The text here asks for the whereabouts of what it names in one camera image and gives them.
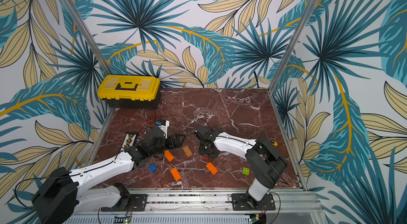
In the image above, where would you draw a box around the small green lego brick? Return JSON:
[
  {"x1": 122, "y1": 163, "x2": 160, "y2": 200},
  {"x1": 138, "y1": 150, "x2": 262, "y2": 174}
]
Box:
[{"x1": 242, "y1": 167, "x2": 250, "y2": 176}]

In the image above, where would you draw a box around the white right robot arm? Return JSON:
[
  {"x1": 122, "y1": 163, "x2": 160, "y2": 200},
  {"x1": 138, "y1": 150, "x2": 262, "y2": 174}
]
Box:
[{"x1": 195, "y1": 126, "x2": 287, "y2": 208}]

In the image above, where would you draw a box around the blue lego brick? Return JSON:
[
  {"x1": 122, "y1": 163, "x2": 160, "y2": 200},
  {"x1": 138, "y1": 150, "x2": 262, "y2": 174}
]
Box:
[{"x1": 148, "y1": 164, "x2": 157, "y2": 173}]

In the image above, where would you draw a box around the black camera cable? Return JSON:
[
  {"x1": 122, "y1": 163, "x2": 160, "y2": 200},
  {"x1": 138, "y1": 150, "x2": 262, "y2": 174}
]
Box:
[
  {"x1": 193, "y1": 118, "x2": 212, "y2": 131},
  {"x1": 144, "y1": 107, "x2": 157, "y2": 129}
]

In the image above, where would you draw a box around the black camera cable left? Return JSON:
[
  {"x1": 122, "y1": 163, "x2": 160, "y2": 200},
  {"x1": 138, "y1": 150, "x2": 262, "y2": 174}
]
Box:
[{"x1": 144, "y1": 107, "x2": 157, "y2": 129}]

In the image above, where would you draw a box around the aluminium corner post left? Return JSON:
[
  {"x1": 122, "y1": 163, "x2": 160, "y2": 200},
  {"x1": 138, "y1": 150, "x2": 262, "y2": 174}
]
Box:
[{"x1": 60, "y1": 0, "x2": 112, "y2": 75}]

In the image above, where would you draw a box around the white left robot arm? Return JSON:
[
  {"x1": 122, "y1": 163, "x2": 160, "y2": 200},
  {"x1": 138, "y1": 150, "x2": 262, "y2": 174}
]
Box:
[{"x1": 32, "y1": 128, "x2": 185, "y2": 224}]

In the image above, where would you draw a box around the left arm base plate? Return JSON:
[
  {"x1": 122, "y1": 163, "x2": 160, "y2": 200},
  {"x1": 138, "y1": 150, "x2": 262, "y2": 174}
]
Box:
[{"x1": 101, "y1": 194, "x2": 147, "y2": 212}]

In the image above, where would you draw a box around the aluminium corner post right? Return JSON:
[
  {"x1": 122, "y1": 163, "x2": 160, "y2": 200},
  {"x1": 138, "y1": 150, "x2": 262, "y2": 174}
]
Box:
[{"x1": 268, "y1": 0, "x2": 319, "y2": 97}]

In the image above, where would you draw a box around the orange lego brick front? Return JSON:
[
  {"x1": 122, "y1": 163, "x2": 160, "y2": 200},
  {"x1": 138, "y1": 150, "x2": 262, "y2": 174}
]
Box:
[{"x1": 170, "y1": 167, "x2": 182, "y2": 181}]

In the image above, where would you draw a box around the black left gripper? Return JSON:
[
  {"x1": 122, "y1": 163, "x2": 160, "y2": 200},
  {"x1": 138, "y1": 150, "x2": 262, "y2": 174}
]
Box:
[{"x1": 150, "y1": 133, "x2": 186, "y2": 157}]

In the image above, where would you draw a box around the yellow black toolbox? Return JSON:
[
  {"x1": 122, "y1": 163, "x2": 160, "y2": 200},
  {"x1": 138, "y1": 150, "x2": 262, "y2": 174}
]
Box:
[{"x1": 97, "y1": 75, "x2": 161, "y2": 110}]

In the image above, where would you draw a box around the aluminium corner post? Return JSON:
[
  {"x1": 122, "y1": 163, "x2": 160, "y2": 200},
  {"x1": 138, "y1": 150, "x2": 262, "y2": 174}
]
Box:
[
  {"x1": 268, "y1": 0, "x2": 319, "y2": 97},
  {"x1": 60, "y1": 0, "x2": 112, "y2": 75}
]

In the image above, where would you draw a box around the black camera cable right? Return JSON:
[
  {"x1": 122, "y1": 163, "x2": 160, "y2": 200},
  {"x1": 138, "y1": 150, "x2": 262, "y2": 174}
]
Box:
[{"x1": 193, "y1": 118, "x2": 212, "y2": 131}]

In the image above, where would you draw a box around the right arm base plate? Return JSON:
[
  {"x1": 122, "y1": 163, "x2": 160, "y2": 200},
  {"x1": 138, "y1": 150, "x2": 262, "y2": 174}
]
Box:
[{"x1": 231, "y1": 193, "x2": 276, "y2": 211}]

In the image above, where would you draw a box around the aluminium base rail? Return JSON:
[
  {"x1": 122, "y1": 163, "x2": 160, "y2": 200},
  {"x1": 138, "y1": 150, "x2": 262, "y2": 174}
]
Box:
[{"x1": 67, "y1": 189, "x2": 328, "y2": 224}]

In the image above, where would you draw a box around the tan lego brick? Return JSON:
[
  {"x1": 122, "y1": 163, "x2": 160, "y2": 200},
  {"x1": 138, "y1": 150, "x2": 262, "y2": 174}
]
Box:
[{"x1": 182, "y1": 146, "x2": 193, "y2": 157}]

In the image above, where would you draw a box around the orange lego brick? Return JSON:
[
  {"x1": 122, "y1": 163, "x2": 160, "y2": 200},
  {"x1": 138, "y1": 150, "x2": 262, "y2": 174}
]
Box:
[
  {"x1": 164, "y1": 150, "x2": 174, "y2": 162},
  {"x1": 206, "y1": 162, "x2": 218, "y2": 175},
  {"x1": 170, "y1": 167, "x2": 182, "y2": 181}
]

